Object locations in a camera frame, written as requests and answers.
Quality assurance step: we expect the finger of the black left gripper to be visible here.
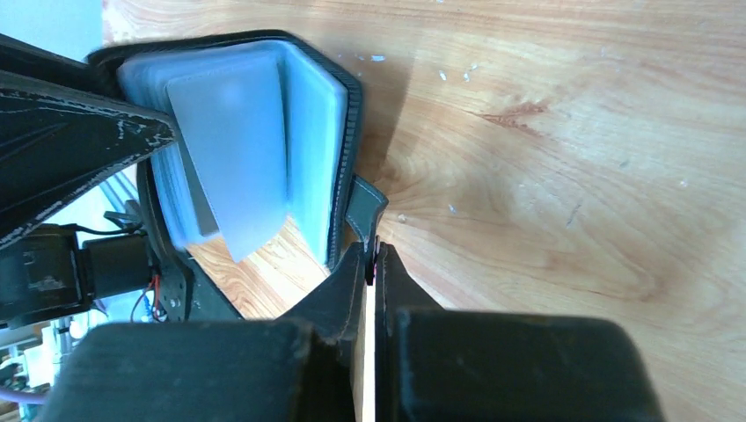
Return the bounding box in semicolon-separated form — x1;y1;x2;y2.
1;35;178;248

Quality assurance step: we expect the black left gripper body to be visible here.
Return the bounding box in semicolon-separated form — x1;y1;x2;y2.
1;200;193;326

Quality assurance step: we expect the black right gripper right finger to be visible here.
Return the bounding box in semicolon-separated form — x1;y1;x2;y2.
375;244;664;421

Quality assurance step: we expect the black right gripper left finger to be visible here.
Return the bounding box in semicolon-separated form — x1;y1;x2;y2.
40;243;366;421

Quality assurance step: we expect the black card holder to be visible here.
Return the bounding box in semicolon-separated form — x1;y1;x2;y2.
88;30;387;281

